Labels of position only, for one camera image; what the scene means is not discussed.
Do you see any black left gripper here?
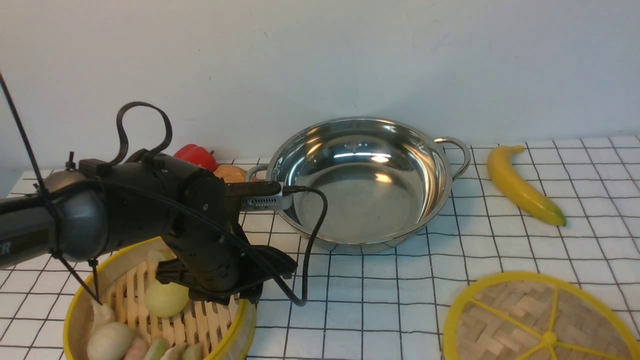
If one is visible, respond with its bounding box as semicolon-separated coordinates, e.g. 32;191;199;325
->
157;200;298;305

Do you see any bamboo steamer with yellow rim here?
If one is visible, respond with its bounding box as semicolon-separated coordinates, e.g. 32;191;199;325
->
62;238;256;360

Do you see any woven bamboo steamer lid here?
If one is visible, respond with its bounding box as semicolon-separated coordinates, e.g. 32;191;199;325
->
441;271;640;360

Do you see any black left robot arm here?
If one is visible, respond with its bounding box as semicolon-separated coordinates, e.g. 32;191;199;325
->
0;153;298;305

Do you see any red bell pepper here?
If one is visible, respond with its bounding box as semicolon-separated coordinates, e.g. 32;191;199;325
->
173;144;220;173

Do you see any pink dumpling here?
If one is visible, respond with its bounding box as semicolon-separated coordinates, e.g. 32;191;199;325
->
123;337;149;360

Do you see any large white bun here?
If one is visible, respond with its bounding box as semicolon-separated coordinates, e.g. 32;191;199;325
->
87;322;136;360

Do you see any white checkered tablecloth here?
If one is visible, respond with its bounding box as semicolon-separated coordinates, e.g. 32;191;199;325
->
0;135;640;360

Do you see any yellow banana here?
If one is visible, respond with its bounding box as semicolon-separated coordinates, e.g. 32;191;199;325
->
486;145;567;227

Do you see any black camera cable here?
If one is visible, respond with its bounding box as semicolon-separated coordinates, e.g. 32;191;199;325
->
90;177;329;308

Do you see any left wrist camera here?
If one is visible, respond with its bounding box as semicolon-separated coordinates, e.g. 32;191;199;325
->
225;181;293;212

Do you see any stainless steel two-handled pot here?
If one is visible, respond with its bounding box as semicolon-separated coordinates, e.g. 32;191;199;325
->
246;117;472;255

